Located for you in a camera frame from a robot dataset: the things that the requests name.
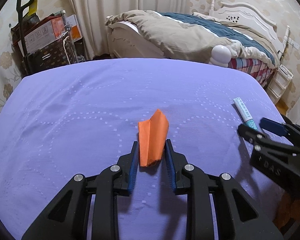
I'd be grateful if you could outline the white teal tube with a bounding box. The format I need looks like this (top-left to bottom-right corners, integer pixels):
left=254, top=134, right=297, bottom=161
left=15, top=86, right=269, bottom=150
left=232, top=96, right=260, bottom=131

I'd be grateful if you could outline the cream curtain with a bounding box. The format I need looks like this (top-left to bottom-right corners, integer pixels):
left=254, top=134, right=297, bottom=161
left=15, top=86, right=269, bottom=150
left=62, top=0, right=192, bottom=58

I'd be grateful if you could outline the beige pillow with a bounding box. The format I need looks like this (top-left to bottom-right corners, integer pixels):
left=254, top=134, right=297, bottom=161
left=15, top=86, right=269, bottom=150
left=192, top=12, right=222, bottom=20

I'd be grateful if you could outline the checkered bedsheet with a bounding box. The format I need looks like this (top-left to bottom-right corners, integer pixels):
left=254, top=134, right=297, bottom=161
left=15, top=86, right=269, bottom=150
left=227, top=57, right=275, bottom=84

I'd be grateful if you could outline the orange paper carton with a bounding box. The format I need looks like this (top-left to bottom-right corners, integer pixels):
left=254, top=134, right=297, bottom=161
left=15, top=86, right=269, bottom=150
left=137, top=109, right=169, bottom=167

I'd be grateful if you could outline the blue beige duvet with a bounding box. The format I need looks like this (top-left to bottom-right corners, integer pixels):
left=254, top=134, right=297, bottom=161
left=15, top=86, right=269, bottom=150
left=104, top=9, right=278, bottom=68

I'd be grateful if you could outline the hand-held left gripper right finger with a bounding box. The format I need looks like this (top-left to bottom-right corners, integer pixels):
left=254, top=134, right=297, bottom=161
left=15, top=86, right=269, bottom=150
left=165, top=139, right=284, bottom=240

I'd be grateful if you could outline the large white orange cardboard box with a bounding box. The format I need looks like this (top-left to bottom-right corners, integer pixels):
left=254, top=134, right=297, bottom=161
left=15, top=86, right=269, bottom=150
left=24, top=17, right=65, bottom=52

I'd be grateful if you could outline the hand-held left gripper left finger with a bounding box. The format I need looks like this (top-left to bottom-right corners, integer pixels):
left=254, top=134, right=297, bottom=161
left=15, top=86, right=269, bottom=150
left=21, top=141, right=140, bottom=240

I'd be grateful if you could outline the bed with quilt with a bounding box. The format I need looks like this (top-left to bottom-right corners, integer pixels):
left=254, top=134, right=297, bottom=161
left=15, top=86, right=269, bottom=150
left=105, top=0, right=290, bottom=68

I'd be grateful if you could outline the yellow tag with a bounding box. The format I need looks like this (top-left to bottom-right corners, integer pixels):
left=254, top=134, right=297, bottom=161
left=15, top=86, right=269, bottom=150
left=27, top=0, right=38, bottom=15

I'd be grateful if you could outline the brown patterned bag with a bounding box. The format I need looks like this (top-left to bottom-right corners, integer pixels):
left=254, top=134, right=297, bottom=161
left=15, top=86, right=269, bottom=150
left=27, top=37, right=74, bottom=74

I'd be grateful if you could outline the small white orange cardboard box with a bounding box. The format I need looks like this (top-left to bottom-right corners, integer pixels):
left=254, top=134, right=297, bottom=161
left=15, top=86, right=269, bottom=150
left=64, top=14, right=83, bottom=42

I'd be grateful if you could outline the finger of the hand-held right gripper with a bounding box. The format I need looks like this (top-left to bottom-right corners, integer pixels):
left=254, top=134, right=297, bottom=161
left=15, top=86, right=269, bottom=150
left=259, top=117, right=300, bottom=153
left=237, top=124, right=300, bottom=157

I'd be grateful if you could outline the white drawer unit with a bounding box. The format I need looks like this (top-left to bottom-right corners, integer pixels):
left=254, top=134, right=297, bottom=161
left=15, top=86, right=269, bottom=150
left=267, top=64, right=294, bottom=104

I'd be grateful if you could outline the black hand trolley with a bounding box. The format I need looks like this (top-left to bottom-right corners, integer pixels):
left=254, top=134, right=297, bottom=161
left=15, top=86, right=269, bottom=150
left=16, top=0, right=50, bottom=77

